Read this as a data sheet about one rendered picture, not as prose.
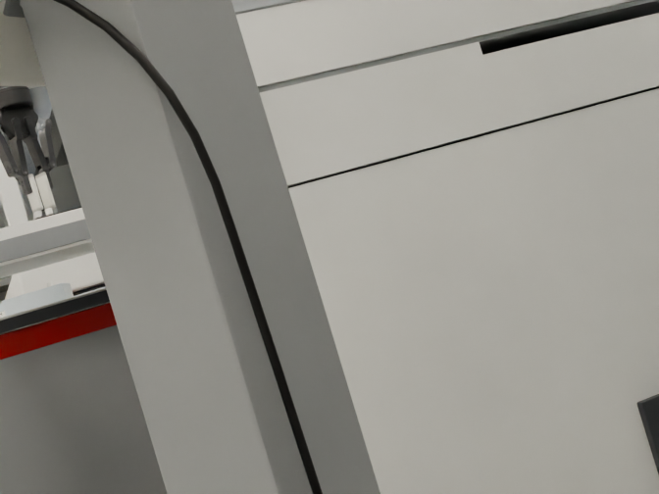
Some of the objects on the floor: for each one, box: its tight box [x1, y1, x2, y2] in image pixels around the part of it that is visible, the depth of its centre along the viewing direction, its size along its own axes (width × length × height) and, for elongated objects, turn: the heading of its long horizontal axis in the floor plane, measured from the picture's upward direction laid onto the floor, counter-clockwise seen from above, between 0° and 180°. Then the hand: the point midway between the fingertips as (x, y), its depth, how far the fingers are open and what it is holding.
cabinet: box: [288, 87, 659, 494], centre depth 201 cm, size 95×103×80 cm
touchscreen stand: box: [20, 0, 380, 494], centre depth 96 cm, size 50×45×102 cm
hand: (39, 192), depth 192 cm, fingers closed
